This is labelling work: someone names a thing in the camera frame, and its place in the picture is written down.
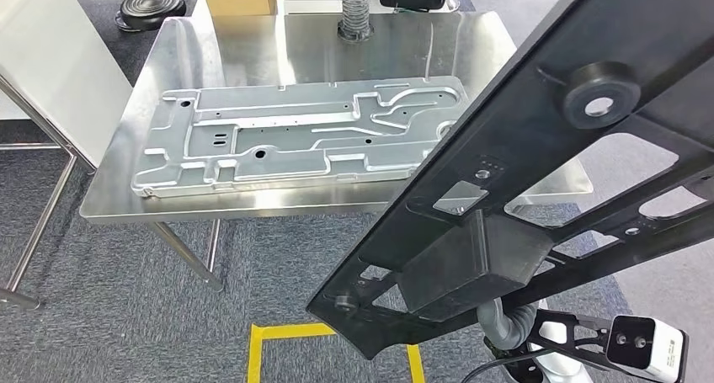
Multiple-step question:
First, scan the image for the black plastic frame part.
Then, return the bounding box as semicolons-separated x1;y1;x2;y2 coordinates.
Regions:
306;0;714;362

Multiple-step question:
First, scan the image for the stainless steel workbench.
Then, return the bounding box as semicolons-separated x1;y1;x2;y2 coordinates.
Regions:
79;9;595;292

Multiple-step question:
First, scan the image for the stamped silver metal plate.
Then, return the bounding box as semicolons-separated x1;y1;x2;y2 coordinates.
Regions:
131;76;470;199

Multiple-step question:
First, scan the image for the black round stool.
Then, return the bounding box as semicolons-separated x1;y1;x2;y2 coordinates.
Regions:
114;0;188;35

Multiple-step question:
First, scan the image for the white panel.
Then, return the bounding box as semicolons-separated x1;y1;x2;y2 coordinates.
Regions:
0;0;134;170

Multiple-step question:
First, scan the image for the grey corrugated hose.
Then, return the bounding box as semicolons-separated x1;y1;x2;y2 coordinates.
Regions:
337;0;375;42

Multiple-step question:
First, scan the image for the black cable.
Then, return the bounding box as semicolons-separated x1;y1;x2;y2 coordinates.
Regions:
460;347;559;383

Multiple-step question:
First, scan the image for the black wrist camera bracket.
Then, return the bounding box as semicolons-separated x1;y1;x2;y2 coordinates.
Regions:
524;307;615;370

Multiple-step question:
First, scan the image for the steel tube frame table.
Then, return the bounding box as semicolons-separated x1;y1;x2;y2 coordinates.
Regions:
0;73;99;311

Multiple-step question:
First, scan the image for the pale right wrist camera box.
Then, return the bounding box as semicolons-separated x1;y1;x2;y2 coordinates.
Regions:
606;314;690;383

